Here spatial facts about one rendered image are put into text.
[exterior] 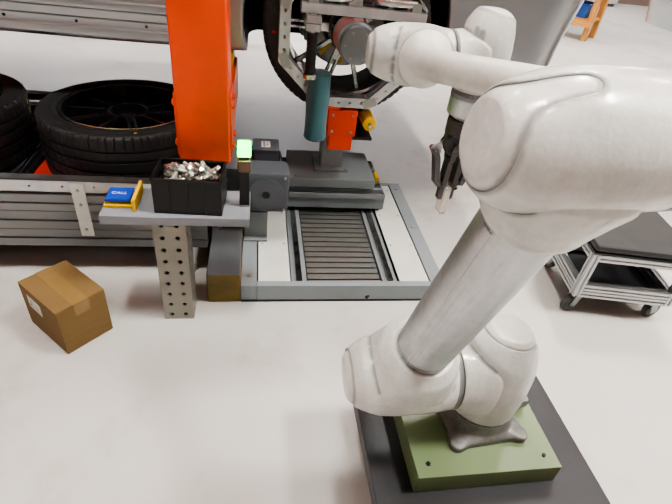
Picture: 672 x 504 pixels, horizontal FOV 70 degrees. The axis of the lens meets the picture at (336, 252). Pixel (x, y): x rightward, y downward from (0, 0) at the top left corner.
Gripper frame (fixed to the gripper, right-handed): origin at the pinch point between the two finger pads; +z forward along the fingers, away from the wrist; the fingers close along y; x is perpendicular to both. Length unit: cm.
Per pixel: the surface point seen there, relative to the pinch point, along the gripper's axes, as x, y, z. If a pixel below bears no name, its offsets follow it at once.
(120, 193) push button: 44, -80, 23
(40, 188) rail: 69, -110, 35
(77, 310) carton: 30, -96, 56
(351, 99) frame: 93, 2, 9
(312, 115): 82, -16, 12
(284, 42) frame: 95, -26, -10
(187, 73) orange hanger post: 56, -59, -10
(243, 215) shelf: 35, -45, 26
